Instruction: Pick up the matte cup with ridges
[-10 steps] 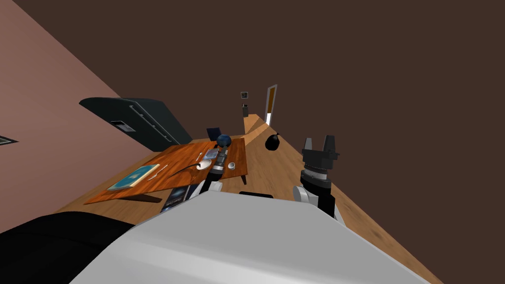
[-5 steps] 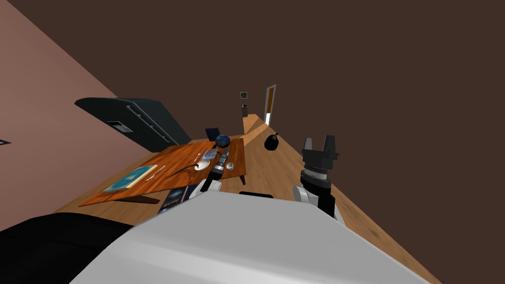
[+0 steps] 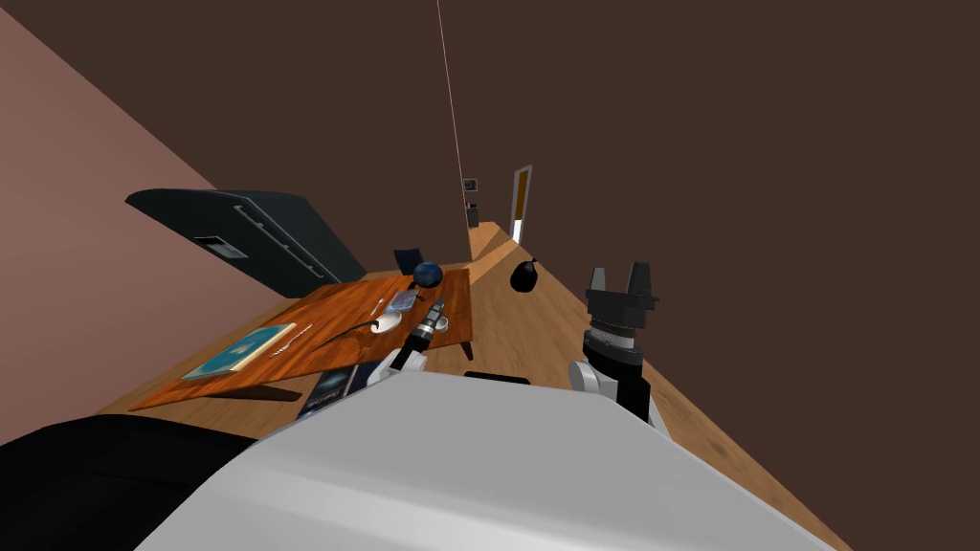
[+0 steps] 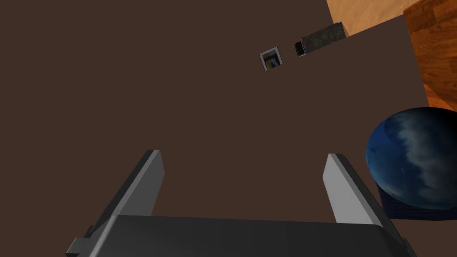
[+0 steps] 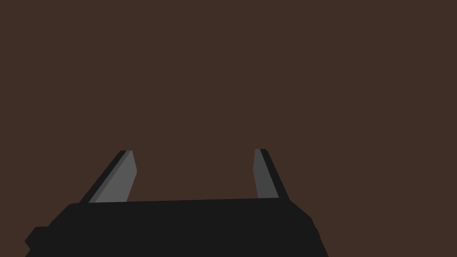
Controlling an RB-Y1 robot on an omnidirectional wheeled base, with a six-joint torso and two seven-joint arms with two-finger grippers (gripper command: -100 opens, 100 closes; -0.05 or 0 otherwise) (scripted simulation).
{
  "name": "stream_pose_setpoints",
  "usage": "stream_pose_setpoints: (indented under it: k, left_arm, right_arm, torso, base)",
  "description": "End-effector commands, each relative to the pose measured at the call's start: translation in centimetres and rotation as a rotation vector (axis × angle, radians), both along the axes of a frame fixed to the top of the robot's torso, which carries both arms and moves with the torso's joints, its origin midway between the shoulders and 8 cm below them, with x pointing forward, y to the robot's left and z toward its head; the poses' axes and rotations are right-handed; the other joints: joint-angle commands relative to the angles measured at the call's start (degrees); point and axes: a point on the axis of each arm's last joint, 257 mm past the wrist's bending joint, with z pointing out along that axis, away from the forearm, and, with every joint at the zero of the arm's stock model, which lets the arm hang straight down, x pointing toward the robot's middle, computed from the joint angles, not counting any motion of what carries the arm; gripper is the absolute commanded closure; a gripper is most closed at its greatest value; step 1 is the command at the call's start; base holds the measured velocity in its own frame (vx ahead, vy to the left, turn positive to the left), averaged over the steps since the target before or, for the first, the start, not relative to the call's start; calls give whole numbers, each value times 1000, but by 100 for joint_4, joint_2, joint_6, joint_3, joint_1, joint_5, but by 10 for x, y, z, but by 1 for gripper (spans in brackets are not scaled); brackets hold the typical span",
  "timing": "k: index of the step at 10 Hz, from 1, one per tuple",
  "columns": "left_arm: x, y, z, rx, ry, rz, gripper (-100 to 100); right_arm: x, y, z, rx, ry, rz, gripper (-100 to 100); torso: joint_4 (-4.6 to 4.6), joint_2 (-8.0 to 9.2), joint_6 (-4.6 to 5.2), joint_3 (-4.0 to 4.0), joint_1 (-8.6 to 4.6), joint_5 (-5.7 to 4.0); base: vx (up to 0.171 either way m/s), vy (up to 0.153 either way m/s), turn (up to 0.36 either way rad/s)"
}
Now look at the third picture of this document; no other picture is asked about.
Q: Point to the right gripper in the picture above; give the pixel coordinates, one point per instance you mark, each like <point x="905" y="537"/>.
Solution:
<point x="622" y="308"/>

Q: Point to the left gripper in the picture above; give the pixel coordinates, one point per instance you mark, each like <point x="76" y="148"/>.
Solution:
<point x="434" y="311"/>

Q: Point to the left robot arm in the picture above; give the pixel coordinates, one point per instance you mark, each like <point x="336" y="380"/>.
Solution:
<point x="92" y="482"/>

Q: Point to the small white cup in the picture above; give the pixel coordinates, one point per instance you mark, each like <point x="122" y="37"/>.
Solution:
<point x="442" y="324"/>

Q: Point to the grey glass plate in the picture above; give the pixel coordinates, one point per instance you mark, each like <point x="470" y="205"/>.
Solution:
<point x="402" y="301"/>

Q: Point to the blue globe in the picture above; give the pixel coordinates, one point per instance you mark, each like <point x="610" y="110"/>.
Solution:
<point x="428" y="275"/>

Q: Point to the white bowl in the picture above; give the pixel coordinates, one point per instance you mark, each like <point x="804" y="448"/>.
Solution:
<point x="387" y="322"/>

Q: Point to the dark blue chair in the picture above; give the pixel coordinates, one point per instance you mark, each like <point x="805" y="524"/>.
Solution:
<point x="407" y="259"/>

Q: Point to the black bag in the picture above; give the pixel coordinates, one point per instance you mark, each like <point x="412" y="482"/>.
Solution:
<point x="524" y="277"/>

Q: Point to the brown wooden table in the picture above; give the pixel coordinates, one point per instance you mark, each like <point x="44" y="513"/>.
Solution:
<point x="337" y="310"/>

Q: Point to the small dark cabinet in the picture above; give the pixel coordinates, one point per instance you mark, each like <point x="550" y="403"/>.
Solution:
<point x="472" y="216"/>

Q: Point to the white framed brown door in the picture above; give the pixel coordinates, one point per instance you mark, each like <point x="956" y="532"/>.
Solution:
<point x="521" y="200"/>

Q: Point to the silver knife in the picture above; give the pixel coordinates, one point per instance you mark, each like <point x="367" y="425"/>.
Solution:
<point x="291" y="340"/>

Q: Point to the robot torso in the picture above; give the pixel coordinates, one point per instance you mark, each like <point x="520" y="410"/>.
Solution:
<point x="475" y="467"/>

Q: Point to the dark grey fridge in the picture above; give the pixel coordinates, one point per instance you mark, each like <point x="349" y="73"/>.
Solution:
<point x="260" y="229"/>

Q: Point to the teal book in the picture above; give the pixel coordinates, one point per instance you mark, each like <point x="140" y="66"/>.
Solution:
<point x="241" y="350"/>

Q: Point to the small framed wall picture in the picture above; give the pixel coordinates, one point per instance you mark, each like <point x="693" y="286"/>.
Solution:
<point x="470" y="184"/>

